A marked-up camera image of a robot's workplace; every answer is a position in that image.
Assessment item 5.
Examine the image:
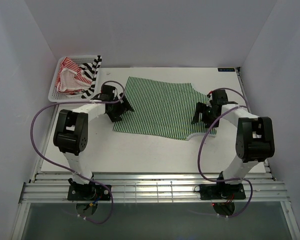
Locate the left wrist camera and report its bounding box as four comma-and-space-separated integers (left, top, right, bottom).
99, 84, 118, 102

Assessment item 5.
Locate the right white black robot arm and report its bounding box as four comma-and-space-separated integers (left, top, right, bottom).
191, 100, 275, 185

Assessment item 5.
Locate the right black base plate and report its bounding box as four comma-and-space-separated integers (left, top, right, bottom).
194, 183, 246, 200

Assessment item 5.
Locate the green white striped tank top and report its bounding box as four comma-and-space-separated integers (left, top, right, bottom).
113, 76, 217, 141

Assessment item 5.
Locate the blue label sticker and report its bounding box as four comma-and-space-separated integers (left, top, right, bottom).
217, 67, 236, 72

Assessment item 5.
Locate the red white striped tank top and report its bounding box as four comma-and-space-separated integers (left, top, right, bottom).
54, 57, 93, 95

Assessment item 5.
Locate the aluminium rail frame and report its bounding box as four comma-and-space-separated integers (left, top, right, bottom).
20, 172, 290, 204

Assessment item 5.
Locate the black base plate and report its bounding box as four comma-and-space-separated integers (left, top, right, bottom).
66, 184, 111, 202
194, 183, 246, 200

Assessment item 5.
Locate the black white striped tank top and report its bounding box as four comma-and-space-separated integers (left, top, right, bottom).
79, 55, 102, 99

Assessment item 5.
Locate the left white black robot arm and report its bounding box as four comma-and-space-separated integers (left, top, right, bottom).
53, 93, 134, 185

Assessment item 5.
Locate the white plastic basket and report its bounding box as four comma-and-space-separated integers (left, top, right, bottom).
48, 55, 101, 103

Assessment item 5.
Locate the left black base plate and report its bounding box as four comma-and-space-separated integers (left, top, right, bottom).
66, 184, 111, 202

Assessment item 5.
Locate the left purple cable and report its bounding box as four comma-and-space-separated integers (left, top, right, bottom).
30, 80, 127, 225

